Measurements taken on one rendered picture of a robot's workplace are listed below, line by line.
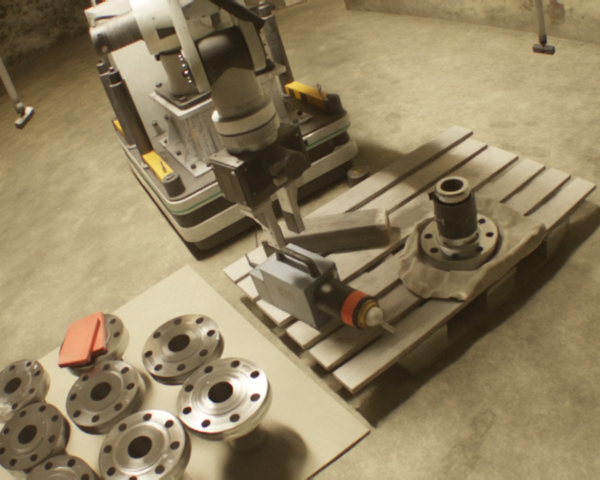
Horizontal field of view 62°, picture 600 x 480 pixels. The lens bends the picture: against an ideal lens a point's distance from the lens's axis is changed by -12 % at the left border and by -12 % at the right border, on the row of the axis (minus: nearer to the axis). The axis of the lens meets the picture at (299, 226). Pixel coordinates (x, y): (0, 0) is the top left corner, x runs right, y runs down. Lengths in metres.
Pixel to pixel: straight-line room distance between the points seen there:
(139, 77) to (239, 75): 1.64
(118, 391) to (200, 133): 1.22
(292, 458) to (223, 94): 1.00
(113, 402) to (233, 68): 0.99
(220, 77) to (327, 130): 1.20
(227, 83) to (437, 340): 0.93
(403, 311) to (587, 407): 0.63
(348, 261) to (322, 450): 0.68
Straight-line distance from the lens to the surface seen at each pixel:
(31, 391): 1.94
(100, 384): 1.76
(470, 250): 1.79
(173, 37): 2.32
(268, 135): 1.41
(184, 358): 1.66
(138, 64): 2.96
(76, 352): 1.85
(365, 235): 1.94
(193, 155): 2.52
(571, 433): 1.57
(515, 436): 1.56
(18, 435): 1.81
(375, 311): 1.55
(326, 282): 1.64
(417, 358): 1.65
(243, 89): 1.38
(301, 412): 1.70
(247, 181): 1.42
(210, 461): 1.70
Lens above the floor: 1.33
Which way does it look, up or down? 33 degrees down
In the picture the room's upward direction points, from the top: 19 degrees counter-clockwise
